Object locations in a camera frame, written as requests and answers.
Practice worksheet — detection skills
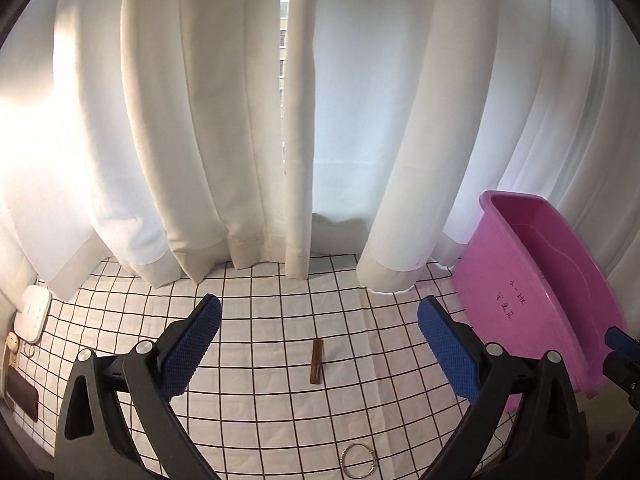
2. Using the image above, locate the white curtain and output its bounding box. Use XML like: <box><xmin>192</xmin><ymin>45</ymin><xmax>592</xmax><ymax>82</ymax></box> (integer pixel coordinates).
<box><xmin>1</xmin><ymin>0</ymin><xmax>639</xmax><ymax>301</ymax></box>

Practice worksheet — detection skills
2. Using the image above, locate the brown snap hair clip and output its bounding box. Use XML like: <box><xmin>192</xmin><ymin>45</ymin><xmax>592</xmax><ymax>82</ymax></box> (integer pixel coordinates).
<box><xmin>309</xmin><ymin>338</ymin><xmax>323</xmax><ymax>385</ymax></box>

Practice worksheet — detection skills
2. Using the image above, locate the small silver ring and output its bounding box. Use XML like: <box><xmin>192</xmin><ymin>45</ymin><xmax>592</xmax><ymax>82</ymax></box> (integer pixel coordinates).
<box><xmin>340</xmin><ymin>442</ymin><xmax>376</xmax><ymax>480</ymax></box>

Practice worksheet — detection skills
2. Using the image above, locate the white grid tablecloth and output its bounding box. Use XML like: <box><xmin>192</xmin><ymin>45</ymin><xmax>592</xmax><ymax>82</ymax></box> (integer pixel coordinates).
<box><xmin>10</xmin><ymin>255</ymin><xmax>469</xmax><ymax>479</ymax></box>

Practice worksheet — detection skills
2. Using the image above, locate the white flat device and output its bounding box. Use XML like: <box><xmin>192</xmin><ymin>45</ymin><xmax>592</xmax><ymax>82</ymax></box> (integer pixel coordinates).
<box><xmin>14</xmin><ymin>285</ymin><xmax>51</xmax><ymax>344</ymax></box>

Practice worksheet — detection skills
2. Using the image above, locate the pink plastic bin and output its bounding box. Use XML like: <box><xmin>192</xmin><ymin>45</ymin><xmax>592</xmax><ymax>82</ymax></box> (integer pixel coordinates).
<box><xmin>452</xmin><ymin>191</ymin><xmax>626</xmax><ymax>398</ymax></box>

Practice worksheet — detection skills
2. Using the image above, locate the small cream round gadget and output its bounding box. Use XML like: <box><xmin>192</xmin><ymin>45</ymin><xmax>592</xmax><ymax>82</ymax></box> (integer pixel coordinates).
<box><xmin>6</xmin><ymin>332</ymin><xmax>21</xmax><ymax>356</ymax></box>

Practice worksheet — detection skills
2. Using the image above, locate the dark red phone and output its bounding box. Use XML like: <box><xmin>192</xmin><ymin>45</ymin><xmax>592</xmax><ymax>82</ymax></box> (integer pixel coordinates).
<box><xmin>9</xmin><ymin>367</ymin><xmax>39</xmax><ymax>422</ymax></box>

